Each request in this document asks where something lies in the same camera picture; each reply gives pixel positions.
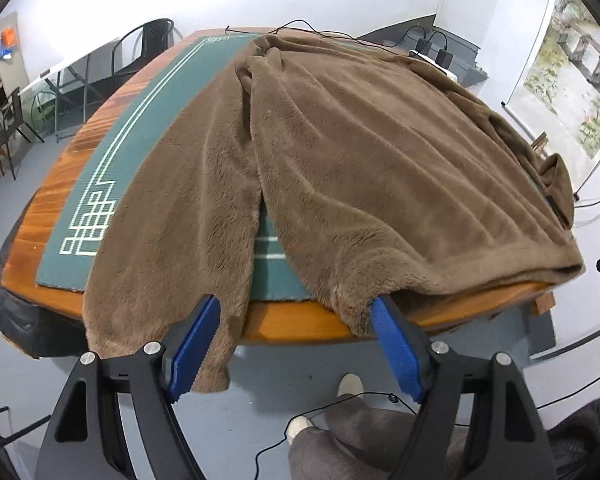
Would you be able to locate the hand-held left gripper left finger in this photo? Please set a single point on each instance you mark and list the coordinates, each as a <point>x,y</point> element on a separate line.
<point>195,355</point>

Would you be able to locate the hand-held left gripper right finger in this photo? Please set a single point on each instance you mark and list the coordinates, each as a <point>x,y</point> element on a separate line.
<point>395,350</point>

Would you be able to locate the brown fleece garment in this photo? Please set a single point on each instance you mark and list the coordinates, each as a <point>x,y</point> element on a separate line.
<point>380,160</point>

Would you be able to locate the white shoe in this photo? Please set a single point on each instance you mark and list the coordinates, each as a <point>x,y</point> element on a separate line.
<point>350,385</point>
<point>298,428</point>

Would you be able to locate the person's grey pants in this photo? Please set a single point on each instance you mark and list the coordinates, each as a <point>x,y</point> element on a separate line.
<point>360,440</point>

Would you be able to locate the wooden chair back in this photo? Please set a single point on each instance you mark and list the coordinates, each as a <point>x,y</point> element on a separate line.
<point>540,142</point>

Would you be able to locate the dark cloth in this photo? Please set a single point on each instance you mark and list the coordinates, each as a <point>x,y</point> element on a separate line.
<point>585,440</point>

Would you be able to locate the black plastic cover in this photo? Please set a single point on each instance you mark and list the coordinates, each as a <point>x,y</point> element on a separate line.
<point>20,320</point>

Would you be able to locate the green table mat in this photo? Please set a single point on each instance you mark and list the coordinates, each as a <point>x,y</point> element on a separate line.
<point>145,135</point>

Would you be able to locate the white power strip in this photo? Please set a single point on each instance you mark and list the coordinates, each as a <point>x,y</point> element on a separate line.
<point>437,66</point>

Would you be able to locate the black power adapter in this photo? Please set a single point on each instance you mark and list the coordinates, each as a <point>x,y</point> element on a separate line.
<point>445,58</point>
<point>423,45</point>

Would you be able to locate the black metal chair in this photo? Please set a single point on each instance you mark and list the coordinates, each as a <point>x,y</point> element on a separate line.
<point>10,125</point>

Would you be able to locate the white table top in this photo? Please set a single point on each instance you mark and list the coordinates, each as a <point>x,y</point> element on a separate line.
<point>80,60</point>

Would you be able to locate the black round-back chair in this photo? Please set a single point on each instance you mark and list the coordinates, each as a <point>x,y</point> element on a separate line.
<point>152,40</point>

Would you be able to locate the beige storage cabinet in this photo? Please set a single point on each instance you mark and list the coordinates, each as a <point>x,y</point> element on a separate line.
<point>0,70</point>

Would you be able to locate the blue paper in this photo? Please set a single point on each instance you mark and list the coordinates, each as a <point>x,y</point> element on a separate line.
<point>5,53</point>

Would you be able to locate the orange paper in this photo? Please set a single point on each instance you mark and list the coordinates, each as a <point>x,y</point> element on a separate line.
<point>9,37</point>

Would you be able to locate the landscape wall scroll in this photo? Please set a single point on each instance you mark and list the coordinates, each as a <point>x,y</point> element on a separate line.
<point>570,75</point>

